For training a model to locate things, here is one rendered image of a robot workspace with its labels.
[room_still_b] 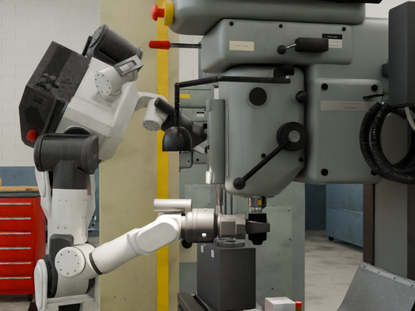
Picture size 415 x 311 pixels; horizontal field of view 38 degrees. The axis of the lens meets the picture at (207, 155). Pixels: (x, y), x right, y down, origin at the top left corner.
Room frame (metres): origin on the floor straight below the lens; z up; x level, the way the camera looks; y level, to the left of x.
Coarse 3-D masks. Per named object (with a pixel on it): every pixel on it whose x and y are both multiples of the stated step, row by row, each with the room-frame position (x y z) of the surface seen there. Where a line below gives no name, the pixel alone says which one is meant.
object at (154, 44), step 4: (152, 44) 1.57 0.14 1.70; (156, 44) 1.57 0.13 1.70; (160, 44) 1.57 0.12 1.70; (164, 44) 1.57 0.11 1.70; (168, 44) 1.57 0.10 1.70; (172, 44) 1.58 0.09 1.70; (176, 44) 1.58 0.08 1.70; (180, 44) 1.59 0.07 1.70; (184, 44) 1.59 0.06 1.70; (188, 44) 1.59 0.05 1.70; (192, 44) 1.59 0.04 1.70; (196, 44) 1.60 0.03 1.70; (200, 44) 1.60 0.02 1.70; (156, 48) 1.58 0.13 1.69; (160, 48) 1.58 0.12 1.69; (164, 48) 1.58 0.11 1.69; (168, 48) 1.58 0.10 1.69; (196, 48) 1.60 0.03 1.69; (200, 48) 1.60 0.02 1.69
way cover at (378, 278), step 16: (368, 272) 1.70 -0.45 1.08; (384, 272) 1.63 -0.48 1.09; (352, 288) 1.74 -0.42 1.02; (368, 288) 1.66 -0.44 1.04; (384, 288) 1.59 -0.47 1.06; (400, 288) 1.53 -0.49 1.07; (352, 304) 1.70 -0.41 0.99; (368, 304) 1.63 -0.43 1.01; (384, 304) 1.56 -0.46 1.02; (400, 304) 1.50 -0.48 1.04
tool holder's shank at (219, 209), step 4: (216, 184) 1.97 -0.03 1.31; (220, 184) 1.97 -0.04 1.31; (216, 188) 1.97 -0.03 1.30; (220, 188) 1.97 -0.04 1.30; (216, 192) 1.97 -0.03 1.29; (220, 192) 1.97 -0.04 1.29; (216, 196) 1.97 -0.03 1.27; (220, 196) 1.97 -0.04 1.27; (216, 200) 1.97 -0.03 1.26; (220, 200) 1.97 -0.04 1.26; (216, 204) 1.97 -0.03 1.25; (220, 204) 1.97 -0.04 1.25; (216, 208) 1.97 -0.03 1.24; (220, 208) 1.97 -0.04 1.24; (216, 212) 1.97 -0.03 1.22; (220, 212) 1.96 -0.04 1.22
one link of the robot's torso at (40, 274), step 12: (36, 264) 1.99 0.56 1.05; (36, 276) 1.95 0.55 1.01; (96, 276) 2.00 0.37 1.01; (36, 288) 1.95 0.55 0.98; (96, 288) 2.00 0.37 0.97; (36, 300) 1.95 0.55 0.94; (48, 300) 1.99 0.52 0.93; (60, 300) 1.98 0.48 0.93; (72, 300) 1.98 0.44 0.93; (84, 300) 1.98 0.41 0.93; (96, 300) 2.00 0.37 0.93
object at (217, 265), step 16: (224, 240) 1.91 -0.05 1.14; (240, 240) 1.91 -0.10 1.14; (208, 256) 1.90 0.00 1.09; (224, 256) 1.81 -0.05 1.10; (240, 256) 1.83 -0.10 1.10; (208, 272) 1.90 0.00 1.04; (224, 272) 1.81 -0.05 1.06; (240, 272) 1.83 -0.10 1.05; (208, 288) 1.90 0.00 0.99; (224, 288) 1.81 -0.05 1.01; (240, 288) 1.83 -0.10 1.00; (224, 304) 1.81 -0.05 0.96; (240, 304) 1.83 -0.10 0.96
